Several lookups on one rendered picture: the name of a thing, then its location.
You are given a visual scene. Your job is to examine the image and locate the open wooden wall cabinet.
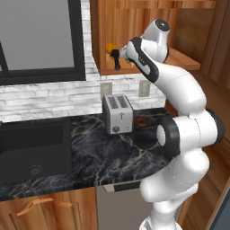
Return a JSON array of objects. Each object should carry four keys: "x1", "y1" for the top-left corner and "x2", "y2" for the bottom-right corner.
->
[{"x1": 89, "y1": 0, "x2": 217, "y2": 76}]

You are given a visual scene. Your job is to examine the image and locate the grey dishwasher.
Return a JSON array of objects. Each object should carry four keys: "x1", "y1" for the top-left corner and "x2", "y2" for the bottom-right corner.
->
[{"x1": 95, "y1": 179, "x2": 184, "y2": 230}]

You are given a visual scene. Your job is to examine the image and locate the grey blue panel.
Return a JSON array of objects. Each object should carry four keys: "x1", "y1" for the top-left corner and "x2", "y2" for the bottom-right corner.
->
[{"x1": 206, "y1": 176, "x2": 230, "y2": 230}]

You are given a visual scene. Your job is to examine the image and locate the brown doughnut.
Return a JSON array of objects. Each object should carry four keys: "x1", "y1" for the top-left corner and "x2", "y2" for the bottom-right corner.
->
[{"x1": 133, "y1": 115, "x2": 148, "y2": 129}]

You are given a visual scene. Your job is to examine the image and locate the wooden wall cabinet door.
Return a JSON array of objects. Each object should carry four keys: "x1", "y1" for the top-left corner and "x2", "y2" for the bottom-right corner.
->
[{"x1": 199, "y1": 0, "x2": 230, "y2": 91}]

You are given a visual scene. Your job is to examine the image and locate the wooden base cabinet door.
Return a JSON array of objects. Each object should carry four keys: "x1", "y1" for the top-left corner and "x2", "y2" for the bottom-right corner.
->
[{"x1": 0, "y1": 186, "x2": 99, "y2": 230}]

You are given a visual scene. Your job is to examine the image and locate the black dish brush orange head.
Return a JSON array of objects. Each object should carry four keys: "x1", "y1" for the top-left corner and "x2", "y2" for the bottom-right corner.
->
[{"x1": 105, "y1": 42, "x2": 122, "y2": 72}]

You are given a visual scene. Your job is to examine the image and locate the dark framed window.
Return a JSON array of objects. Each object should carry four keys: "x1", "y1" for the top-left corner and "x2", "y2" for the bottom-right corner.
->
[{"x1": 0, "y1": 0, "x2": 87, "y2": 86}]

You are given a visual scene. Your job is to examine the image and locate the black sink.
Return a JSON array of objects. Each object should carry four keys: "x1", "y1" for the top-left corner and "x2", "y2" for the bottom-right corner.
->
[{"x1": 0, "y1": 116, "x2": 73, "y2": 185}]

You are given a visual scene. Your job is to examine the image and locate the black dishwasher handle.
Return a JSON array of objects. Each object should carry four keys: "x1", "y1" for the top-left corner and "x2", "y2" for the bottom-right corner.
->
[{"x1": 102, "y1": 180, "x2": 142, "y2": 194}]

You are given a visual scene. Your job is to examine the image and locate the wooden curved cabinet handle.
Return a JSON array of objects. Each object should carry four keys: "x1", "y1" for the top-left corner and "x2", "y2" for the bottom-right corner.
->
[{"x1": 15, "y1": 197, "x2": 74, "y2": 217}]

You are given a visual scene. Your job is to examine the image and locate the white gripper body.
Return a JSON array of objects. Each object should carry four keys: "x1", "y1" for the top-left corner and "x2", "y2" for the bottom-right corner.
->
[{"x1": 119, "y1": 43, "x2": 133, "y2": 66}]

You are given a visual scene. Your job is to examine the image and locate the grey wall outlet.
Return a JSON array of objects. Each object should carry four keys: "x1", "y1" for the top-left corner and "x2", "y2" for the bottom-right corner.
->
[
  {"x1": 100, "y1": 81, "x2": 113, "y2": 101},
  {"x1": 137, "y1": 79, "x2": 151, "y2": 98}
]

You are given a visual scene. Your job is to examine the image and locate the silver toaster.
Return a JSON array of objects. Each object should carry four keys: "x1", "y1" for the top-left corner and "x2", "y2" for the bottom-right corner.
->
[{"x1": 102, "y1": 93, "x2": 135, "y2": 136}]

